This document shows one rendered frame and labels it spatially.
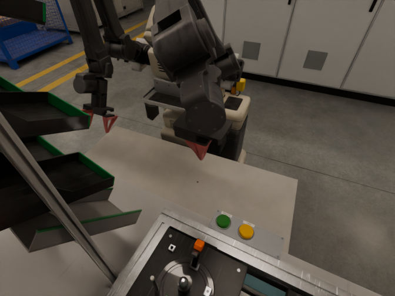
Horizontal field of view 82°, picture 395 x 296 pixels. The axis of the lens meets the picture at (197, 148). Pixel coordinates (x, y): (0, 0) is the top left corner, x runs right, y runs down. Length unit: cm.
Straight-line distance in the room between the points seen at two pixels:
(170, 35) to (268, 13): 290
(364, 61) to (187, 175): 281
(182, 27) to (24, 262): 81
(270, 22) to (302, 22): 36
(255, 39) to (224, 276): 299
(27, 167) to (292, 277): 61
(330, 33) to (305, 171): 167
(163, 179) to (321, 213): 143
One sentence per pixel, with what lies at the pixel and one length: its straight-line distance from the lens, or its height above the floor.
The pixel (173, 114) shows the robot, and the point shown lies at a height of 89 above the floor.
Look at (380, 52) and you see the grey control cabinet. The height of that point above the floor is 61.
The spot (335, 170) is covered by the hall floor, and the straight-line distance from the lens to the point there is 244.
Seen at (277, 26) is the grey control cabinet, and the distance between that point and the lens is 325.
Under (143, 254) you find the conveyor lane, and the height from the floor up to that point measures 95.
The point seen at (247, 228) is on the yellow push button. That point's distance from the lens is 71.
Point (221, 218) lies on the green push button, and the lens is 71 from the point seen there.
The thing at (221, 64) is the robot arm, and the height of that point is 126.
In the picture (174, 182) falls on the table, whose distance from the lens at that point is 93.
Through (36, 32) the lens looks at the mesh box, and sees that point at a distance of 494.
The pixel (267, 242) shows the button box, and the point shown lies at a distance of 71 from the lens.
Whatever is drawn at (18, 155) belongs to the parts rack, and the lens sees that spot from 36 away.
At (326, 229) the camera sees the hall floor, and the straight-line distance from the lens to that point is 201.
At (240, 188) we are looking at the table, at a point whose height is 86.
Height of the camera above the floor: 159
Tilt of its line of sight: 44 degrees down
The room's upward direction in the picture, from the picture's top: straight up
